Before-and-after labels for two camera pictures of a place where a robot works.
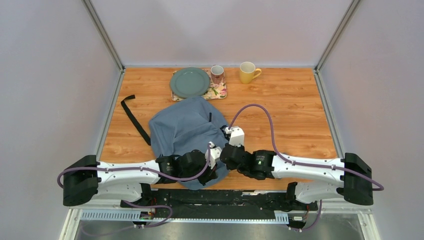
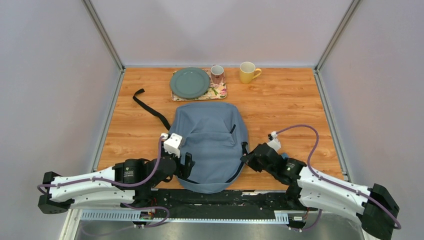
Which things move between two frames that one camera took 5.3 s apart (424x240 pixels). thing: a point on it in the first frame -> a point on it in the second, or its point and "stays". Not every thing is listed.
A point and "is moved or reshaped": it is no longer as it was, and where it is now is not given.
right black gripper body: [244, 171] -> [252, 162]
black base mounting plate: [217, 203] stays
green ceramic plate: [189, 82] stays
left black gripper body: [186, 174] -> [163, 154]
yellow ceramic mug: [247, 70] stays
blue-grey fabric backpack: [194, 125] is moved or reshaped
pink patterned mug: [217, 72] stays
